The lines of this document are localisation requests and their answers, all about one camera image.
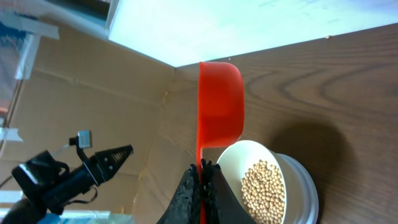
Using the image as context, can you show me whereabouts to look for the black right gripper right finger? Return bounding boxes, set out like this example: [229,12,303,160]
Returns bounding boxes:
[201,159,256,224]

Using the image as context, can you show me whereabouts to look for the soybeans pile in bowl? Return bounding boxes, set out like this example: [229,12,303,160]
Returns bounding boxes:
[241,160,285,224]

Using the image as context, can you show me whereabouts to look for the white digital kitchen scale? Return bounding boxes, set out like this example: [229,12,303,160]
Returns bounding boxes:
[275,154,320,224]

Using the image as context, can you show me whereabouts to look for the brown cardboard panel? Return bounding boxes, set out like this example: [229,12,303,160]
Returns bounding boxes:
[1,23,191,223]

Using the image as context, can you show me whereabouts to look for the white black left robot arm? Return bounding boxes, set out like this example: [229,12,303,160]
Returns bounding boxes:
[2,145,134,223]

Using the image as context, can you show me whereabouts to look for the red measuring scoop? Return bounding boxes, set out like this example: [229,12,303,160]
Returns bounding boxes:
[195,61,246,224]

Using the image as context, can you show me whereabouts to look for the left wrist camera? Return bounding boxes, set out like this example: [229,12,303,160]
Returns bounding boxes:
[69,129,93,149]

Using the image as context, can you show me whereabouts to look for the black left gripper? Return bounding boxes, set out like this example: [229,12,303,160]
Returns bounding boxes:
[12,145,134,215]

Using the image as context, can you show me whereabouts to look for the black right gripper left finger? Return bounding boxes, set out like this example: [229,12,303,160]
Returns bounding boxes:
[157,164,201,224]

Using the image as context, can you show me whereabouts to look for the cream round bowl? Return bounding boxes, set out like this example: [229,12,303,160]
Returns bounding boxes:
[217,140,304,224]

